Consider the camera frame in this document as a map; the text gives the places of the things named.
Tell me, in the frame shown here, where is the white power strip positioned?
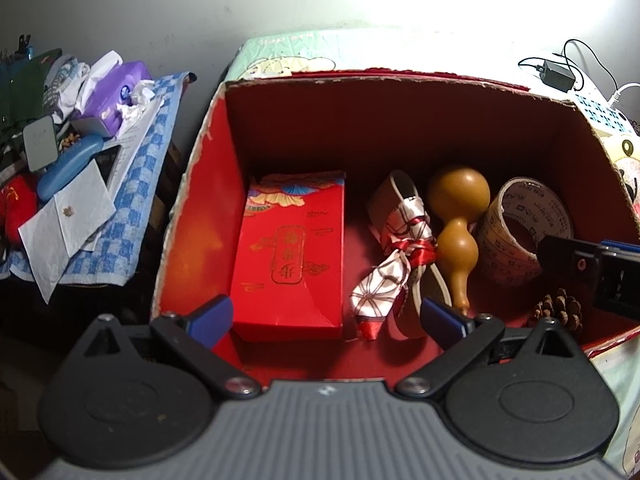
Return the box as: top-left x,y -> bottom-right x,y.
570,77 -> 632,136

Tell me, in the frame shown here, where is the white crumpled cloth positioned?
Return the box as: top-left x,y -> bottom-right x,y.
47,50 -> 123,123

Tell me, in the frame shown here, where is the brown pine cone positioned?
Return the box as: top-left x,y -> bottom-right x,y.
527,287 -> 583,341

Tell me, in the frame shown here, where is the printed tape roll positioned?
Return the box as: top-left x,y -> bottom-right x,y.
474,176 -> 575,286

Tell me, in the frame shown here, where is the white cable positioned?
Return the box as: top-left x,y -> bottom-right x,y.
605,82 -> 640,106

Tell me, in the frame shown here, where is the black phone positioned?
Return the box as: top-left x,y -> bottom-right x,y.
92,144 -> 123,188

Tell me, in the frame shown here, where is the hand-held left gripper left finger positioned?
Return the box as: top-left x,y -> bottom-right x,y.
80,294 -> 262,401

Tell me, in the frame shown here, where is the red cloth pouch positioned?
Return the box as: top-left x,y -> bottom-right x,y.
0,174 -> 40,248

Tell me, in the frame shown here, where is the blue checked cloth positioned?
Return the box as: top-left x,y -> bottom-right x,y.
0,72 -> 198,286

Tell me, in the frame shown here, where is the grey rectangular case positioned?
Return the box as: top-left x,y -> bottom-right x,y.
22,115 -> 58,173

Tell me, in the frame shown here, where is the white printed cushion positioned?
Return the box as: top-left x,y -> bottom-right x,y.
602,130 -> 640,221

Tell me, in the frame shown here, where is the green bag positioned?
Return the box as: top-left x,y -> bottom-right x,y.
0,47 -> 63,133

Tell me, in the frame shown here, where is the blue glasses case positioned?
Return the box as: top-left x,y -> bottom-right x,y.
36,134 -> 104,202

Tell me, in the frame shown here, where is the red white patterned scarf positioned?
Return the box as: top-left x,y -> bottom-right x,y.
350,195 -> 441,342

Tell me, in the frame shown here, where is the brown gourd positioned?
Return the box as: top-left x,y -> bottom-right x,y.
426,164 -> 492,317

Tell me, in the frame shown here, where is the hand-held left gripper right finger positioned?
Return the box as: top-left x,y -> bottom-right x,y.
395,297 -> 581,401

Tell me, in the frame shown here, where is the red cardboard box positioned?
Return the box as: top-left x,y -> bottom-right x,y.
150,67 -> 640,383

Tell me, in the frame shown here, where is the printed paper sheet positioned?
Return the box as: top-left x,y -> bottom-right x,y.
107,95 -> 166,191

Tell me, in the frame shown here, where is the red patterned tissue box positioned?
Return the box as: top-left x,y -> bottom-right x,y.
230,170 -> 347,343

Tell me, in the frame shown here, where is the black power adapter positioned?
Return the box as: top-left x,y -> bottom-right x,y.
537,59 -> 576,93
517,39 -> 621,92

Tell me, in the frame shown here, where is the purple tissue pack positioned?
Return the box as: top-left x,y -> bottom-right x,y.
75,60 -> 153,138

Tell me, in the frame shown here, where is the crumpled white tissue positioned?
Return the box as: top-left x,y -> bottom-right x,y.
117,80 -> 153,121

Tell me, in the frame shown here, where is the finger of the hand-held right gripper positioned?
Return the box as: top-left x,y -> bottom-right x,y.
594,252 -> 640,317
536,234 -> 640,281

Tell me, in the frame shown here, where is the white paper envelope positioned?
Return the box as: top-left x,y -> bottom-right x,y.
17,160 -> 117,306

